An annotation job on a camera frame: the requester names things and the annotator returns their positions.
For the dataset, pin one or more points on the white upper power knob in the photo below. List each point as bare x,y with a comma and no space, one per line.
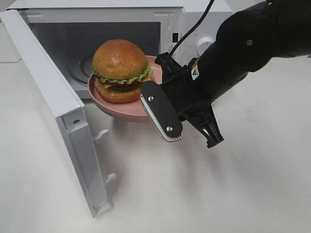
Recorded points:
203,43

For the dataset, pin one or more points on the glass microwave turntable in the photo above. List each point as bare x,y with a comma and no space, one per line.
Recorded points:
79,68

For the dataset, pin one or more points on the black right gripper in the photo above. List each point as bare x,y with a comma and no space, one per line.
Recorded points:
185,104

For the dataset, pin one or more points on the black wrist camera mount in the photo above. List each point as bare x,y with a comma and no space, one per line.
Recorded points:
171,69

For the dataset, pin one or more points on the white microwave door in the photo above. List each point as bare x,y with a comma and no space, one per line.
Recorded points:
61,108

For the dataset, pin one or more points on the white microwave oven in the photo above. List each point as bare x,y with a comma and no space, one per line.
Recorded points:
70,28

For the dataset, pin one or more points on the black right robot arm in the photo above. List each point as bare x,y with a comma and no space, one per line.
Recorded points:
244,43

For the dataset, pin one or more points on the burger with lettuce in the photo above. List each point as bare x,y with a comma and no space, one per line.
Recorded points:
120,68

